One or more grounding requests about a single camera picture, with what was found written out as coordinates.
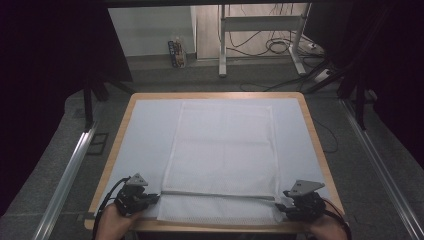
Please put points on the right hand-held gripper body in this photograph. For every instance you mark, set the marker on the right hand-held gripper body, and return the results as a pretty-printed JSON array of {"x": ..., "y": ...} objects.
[{"x": 306, "y": 201}]

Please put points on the pale blue table mat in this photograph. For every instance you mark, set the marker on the pale blue table mat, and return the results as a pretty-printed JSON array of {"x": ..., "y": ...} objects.
[{"x": 146, "y": 133}]

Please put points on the black floor socket frame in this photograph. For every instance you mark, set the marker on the black floor socket frame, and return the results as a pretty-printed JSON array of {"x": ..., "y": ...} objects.
[{"x": 98, "y": 144}]

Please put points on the wooden table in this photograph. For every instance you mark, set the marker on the wooden table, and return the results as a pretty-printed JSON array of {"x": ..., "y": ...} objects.
[{"x": 216, "y": 95}]

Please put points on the white metal desk frame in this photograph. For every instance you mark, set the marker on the white metal desk frame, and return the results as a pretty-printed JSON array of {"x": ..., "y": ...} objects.
[{"x": 263, "y": 23}]

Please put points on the white mesh laundry bag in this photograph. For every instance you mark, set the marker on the white mesh laundry bag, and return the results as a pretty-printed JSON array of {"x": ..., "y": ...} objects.
[{"x": 223, "y": 150}]

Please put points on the person's right hand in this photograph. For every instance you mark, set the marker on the person's right hand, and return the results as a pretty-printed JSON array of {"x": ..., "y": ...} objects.
[{"x": 328, "y": 226}]

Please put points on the white power strip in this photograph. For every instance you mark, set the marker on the white power strip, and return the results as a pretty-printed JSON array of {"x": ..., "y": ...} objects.
[{"x": 322, "y": 75}]

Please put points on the pack of bottles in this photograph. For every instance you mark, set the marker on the pack of bottles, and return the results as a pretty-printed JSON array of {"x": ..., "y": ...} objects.
[{"x": 177, "y": 53}]

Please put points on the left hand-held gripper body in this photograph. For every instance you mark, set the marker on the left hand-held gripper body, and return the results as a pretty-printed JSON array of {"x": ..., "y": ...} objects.
[{"x": 131, "y": 196}]

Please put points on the black metal stand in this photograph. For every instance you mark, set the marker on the black metal stand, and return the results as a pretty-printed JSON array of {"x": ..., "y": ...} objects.
[
  {"x": 88, "y": 106},
  {"x": 359, "y": 106}
]

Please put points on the aluminium floor rail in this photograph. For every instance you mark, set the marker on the aluminium floor rail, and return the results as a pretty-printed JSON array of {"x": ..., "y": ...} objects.
[
  {"x": 63, "y": 186},
  {"x": 383, "y": 173}
]

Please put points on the dark curtain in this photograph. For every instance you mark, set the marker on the dark curtain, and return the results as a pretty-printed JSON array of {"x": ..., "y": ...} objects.
[
  {"x": 40, "y": 83},
  {"x": 396, "y": 66}
]

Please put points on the person's left hand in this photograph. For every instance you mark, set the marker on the person's left hand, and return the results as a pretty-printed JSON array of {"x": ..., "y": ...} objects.
[{"x": 115, "y": 225}]

